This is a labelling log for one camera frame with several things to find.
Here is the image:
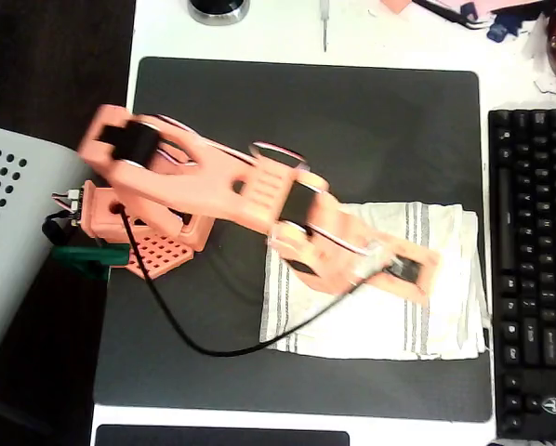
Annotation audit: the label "grey perforated chair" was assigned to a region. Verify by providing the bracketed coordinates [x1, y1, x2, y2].
[0, 123, 103, 387]

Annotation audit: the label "black power plug cable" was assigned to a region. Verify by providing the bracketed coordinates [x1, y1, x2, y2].
[42, 211, 77, 246]

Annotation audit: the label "flat black slab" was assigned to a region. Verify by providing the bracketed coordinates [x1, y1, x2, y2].
[94, 423, 351, 446]

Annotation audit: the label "small blue item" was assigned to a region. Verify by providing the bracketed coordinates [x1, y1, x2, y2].
[486, 13, 523, 43]

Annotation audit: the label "black tweezers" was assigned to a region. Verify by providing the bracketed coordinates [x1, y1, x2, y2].
[415, 0, 483, 30]

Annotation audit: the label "white striped towel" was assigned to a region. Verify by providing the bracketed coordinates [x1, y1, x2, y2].
[258, 200, 493, 362]

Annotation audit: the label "small screwdriver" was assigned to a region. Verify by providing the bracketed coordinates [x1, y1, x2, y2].
[318, 0, 331, 53]

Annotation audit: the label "motor controller board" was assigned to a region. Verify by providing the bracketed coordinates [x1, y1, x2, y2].
[52, 185, 85, 228]

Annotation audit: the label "black keyboard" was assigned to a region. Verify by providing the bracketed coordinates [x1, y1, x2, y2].
[486, 107, 556, 442]

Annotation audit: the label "black camera cable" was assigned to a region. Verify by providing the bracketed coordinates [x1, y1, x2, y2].
[114, 203, 400, 358]

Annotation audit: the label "orange camera mount with camera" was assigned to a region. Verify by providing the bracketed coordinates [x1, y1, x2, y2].
[373, 234, 443, 304]

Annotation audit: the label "green table clamp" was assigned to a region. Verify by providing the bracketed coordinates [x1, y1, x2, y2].
[52, 243, 131, 280]

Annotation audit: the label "black desk mat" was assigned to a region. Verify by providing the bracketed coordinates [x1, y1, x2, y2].
[94, 56, 493, 423]

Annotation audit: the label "round silver black object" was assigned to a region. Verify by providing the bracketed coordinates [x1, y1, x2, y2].
[188, 0, 251, 27]

